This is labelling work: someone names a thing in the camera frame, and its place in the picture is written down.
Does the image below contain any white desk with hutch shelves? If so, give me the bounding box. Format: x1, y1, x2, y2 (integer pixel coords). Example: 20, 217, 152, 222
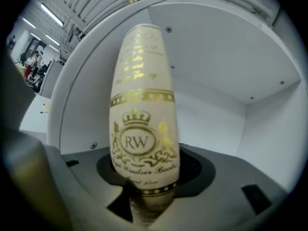
45, 2, 303, 194

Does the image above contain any black office chair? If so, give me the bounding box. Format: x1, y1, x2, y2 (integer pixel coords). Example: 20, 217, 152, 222
26, 73, 46, 93

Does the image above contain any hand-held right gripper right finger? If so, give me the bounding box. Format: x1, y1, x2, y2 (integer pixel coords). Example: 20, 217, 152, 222
154, 143, 289, 231

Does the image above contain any cream book with gold print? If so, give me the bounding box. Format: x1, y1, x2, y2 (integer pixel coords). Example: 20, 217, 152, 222
108, 23, 180, 229

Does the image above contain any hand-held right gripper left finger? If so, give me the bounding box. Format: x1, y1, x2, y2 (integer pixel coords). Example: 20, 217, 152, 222
44, 144, 135, 231

